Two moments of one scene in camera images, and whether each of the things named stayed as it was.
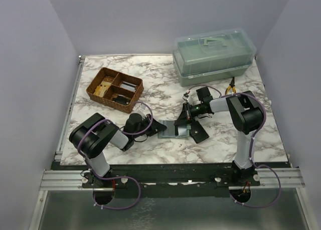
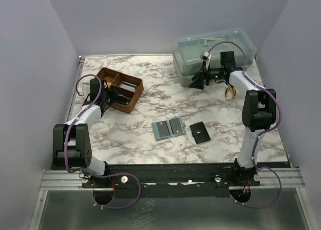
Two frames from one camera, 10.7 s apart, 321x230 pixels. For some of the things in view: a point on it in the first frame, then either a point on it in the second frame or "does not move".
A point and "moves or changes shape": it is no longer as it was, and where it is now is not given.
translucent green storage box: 204,58 does not move
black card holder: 197,132 does not move
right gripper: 186,116 -> 199,83
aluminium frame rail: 57,155 does not move
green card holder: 183,131 moves or changes shape
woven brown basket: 115,89 does not move
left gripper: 155,128 -> 113,94
